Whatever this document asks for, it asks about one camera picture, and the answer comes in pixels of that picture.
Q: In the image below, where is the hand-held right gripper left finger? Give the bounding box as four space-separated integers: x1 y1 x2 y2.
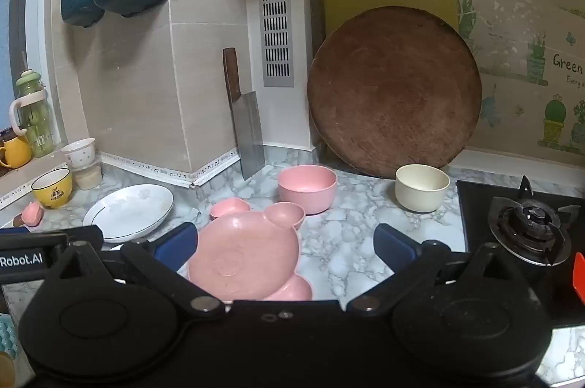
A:
46 222 227 320

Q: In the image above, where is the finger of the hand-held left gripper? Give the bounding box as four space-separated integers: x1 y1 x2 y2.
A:
66 225 105 245

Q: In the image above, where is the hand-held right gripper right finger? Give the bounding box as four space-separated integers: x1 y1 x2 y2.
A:
347 223 526 318

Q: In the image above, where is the white plate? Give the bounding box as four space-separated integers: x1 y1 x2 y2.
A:
83 184 174 243

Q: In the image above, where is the cream bowl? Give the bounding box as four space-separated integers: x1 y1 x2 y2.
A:
395 164 451 212

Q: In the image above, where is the small pink dish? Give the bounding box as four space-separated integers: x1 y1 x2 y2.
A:
209 197 251 221

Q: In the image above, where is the pink bear-shaped plate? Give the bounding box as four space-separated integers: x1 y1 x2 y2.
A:
186 201 314 303

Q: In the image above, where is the pink bowl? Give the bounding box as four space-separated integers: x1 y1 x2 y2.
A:
278 165 338 215

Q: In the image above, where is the small pink container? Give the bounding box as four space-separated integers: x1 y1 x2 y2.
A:
21 201 43 227

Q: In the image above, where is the yellow printed bowl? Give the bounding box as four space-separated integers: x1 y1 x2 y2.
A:
31 167 74 209

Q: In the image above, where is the beige cup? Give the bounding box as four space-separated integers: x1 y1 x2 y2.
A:
73 162 103 191

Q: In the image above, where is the white patterned trim strip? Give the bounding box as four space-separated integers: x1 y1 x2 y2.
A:
0 148 241 210

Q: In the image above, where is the white dotted cup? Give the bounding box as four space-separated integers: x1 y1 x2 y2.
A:
61 138 97 169

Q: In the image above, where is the yellow mug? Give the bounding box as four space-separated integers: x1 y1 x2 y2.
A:
0 136 33 169

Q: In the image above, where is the teal silicone mat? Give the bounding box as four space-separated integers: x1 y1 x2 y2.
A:
0 312 19 359

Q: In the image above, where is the green glass jar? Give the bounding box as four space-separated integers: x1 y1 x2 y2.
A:
10 69 54 158

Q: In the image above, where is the black gas stove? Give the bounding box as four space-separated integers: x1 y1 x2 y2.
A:
456 175 585 329

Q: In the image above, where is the round wooden cutting board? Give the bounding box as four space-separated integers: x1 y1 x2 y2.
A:
307 6 483 180

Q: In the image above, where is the orange plastic object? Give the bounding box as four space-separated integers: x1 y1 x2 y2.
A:
571 252 585 293

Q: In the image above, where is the grey vent grille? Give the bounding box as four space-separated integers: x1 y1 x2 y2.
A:
257 0 294 88
306 0 326 50

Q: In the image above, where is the steel cleaver with wooden handle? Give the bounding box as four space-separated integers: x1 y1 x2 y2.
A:
223 47 266 181

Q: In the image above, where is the cactus wall sticker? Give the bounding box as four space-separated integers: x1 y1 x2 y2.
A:
457 0 585 153

